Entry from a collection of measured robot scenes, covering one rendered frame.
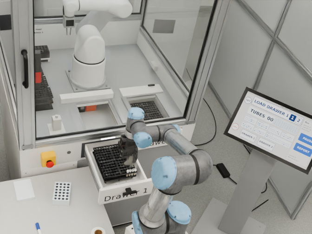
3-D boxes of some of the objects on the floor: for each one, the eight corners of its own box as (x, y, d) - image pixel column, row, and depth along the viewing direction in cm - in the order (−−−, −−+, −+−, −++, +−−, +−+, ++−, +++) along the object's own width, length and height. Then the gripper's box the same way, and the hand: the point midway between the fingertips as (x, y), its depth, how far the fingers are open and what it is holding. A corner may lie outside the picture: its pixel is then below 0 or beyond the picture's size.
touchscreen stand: (243, 279, 290) (300, 179, 225) (184, 245, 302) (222, 141, 237) (265, 228, 325) (320, 129, 260) (211, 199, 338) (251, 98, 273)
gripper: (118, 129, 208) (113, 159, 222) (126, 145, 201) (120, 174, 215) (134, 126, 212) (128, 155, 225) (143, 141, 204) (136, 171, 218)
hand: (130, 162), depth 220 cm, fingers open, 3 cm apart
